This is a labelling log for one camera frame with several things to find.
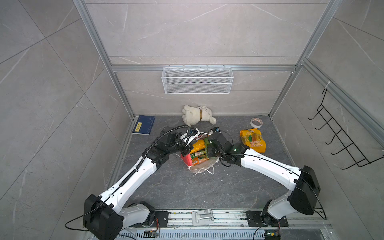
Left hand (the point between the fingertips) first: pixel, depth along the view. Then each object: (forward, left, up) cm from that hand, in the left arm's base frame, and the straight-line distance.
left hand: (195, 136), depth 74 cm
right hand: (0, -8, -10) cm, 12 cm away
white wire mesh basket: (+45, -3, +3) cm, 45 cm away
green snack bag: (-4, -1, -18) cm, 18 cm away
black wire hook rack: (-17, -67, +7) cm, 69 cm away
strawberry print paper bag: (-12, -5, -11) cm, 17 cm away
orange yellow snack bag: (0, -1, -10) cm, 10 cm away
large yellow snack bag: (+12, -40, -20) cm, 46 cm away
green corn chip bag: (-9, -5, +8) cm, 13 cm away
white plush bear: (+33, +1, -19) cm, 38 cm away
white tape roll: (+30, -50, -26) cm, 64 cm away
